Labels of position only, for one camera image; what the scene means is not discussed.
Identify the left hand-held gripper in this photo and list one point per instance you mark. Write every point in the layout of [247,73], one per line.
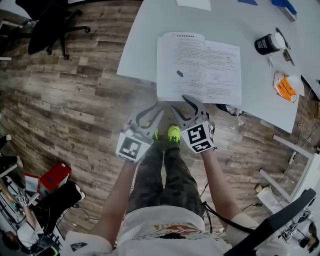
[130,147]

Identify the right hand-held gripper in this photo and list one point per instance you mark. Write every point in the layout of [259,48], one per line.
[198,137]

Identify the white booklet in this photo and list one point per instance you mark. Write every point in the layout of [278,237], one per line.
[200,70]

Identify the person's left forearm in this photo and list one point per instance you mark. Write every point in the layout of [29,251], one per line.
[115,200]

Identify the person's right forearm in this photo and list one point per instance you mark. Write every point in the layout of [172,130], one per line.
[220,190]

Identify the person's left green shoe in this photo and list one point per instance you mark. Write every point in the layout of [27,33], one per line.
[155,135]

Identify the person's green shoe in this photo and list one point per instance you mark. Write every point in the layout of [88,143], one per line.
[155,135]
[174,133]

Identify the person's right green shoe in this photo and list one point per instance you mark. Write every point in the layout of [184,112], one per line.
[174,133]

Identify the black trash bin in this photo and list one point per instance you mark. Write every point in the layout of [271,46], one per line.
[228,109]

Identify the small black object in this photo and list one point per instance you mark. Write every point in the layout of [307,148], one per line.
[180,73]

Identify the person's camouflage trousers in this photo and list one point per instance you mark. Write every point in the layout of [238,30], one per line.
[175,180]

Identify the white table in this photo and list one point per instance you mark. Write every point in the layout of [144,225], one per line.
[150,37]

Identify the orange packet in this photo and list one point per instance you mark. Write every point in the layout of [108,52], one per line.
[285,87]

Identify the black jar with white lid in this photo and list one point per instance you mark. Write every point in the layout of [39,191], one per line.
[266,45]

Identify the red box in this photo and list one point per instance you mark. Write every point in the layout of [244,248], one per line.
[55,175]

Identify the white power strip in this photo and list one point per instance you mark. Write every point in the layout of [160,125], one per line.
[293,157]

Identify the white tissue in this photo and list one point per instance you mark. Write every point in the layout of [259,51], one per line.
[297,83]

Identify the white paper sheet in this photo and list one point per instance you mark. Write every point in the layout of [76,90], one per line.
[193,3]

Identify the white bag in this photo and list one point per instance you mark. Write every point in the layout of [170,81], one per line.
[268,198]

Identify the metal tool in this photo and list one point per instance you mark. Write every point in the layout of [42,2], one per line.
[288,57]

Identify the person's white printed shirt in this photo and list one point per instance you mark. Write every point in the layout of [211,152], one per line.
[162,240]

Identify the black pen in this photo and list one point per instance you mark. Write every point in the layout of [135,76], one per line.
[283,37]

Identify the wooden box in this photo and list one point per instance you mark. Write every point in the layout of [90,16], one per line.
[317,111]

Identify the black office chair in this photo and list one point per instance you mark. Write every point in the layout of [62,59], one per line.
[42,32]

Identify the white desk frame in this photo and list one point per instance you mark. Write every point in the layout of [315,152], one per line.
[307,175]

